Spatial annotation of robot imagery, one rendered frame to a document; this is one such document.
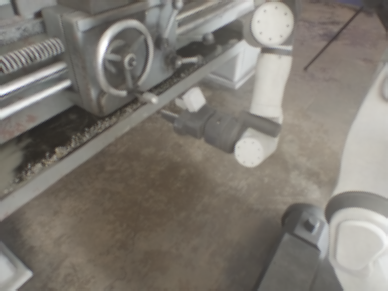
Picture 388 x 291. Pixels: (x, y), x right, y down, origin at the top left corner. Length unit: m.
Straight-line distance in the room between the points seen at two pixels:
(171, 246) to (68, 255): 0.39
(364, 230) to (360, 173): 0.10
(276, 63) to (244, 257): 0.79
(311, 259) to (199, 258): 0.40
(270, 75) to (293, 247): 0.60
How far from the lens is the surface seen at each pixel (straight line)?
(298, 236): 1.03
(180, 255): 1.16
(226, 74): 2.07
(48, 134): 1.07
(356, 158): 0.55
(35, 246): 1.29
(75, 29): 0.78
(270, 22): 0.58
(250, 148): 0.61
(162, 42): 0.94
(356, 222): 0.59
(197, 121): 0.69
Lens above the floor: 1.03
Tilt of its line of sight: 42 degrees down
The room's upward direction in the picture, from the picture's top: 4 degrees clockwise
